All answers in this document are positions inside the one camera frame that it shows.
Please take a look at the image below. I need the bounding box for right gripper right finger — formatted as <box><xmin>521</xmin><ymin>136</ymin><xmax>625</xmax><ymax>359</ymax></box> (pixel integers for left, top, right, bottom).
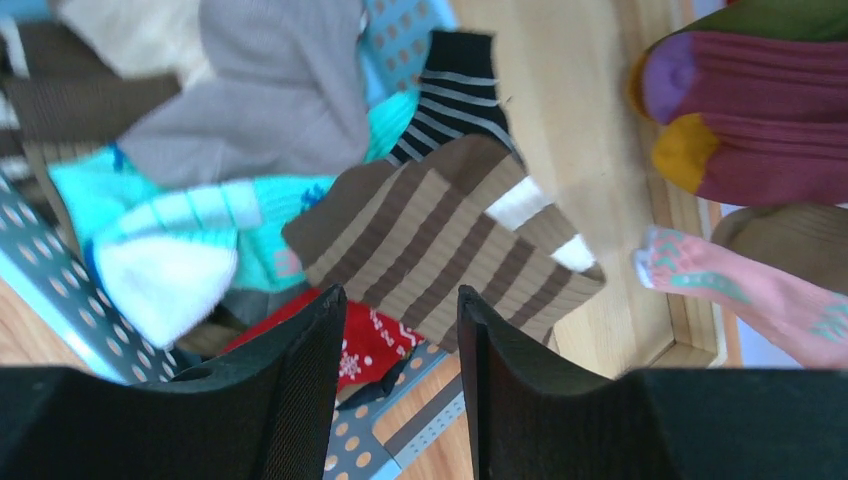
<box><xmin>457</xmin><ymin>286</ymin><xmax>847</xmax><ymax>479</ymax></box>

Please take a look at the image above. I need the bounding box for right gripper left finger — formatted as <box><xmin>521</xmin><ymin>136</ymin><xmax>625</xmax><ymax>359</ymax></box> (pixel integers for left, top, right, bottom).
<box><xmin>1</xmin><ymin>285</ymin><xmax>347</xmax><ymax>479</ymax></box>

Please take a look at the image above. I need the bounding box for brown striped sock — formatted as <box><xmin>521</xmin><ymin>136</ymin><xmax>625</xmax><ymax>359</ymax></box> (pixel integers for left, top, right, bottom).
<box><xmin>282</xmin><ymin>134</ymin><xmax>605</xmax><ymax>352</ymax></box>

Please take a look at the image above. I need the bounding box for blue sock basket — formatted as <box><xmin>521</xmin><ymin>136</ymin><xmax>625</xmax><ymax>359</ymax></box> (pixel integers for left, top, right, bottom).
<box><xmin>0</xmin><ymin>0</ymin><xmax>468</xmax><ymax>480</ymax></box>

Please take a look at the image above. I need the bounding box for red christmas sock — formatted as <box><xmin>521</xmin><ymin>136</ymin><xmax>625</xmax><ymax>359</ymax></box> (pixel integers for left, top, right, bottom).
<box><xmin>224</xmin><ymin>288</ymin><xmax>424</xmax><ymax>390</ymax></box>

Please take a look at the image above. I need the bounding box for teal white sock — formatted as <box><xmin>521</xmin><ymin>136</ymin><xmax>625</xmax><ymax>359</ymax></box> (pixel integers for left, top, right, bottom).
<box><xmin>47</xmin><ymin>89</ymin><xmax>420</xmax><ymax>351</ymax></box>

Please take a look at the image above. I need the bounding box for pink hanging sock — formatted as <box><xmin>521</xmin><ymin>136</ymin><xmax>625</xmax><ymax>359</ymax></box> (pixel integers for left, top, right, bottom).
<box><xmin>633</xmin><ymin>226</ymin><xmax>847</xmax><ymax>369</ymax></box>

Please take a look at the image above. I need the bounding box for grey sock in basket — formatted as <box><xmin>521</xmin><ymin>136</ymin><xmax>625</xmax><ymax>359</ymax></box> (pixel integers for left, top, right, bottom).
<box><xmin>117</xmin><ymin>0</ymin><xmax>370</xmax><ymax>188</ymax></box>

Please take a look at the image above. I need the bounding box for black striped sock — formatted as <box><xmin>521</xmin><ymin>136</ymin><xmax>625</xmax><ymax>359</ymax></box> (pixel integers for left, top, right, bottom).
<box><xmin>386</xmin><ymin>30</ymin><xmax>517</xmax><ymax>166</ymax></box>

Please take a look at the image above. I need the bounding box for brown hanging sock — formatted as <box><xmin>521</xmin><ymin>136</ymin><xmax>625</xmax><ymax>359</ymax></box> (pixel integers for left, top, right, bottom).
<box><xmin>711</xmin><ymin>203</ymin><xmax>847</xmax><ymax>295</ymax></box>

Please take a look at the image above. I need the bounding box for maroon purple hanging sock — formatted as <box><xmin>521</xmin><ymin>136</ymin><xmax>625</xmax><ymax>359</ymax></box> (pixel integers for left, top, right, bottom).
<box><xmin>634</xmin><ymin>31</ymin><xmax>847</xmax><ymax>206</ymax></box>

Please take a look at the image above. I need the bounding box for olive striped hanging sock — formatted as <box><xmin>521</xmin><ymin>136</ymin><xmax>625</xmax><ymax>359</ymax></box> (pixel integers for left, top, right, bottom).
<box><xmin>640</xmin><ymin>1</ymin><xmax>847</xmax><ymax>67</ymax></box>

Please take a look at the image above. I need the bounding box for wooden hanger rack frame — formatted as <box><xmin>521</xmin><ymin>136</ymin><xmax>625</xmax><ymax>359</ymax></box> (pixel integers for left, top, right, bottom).
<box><xmin>450</xmin><ymin>0</ymin><xmax>743</xmax><ymax>380</ymax></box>

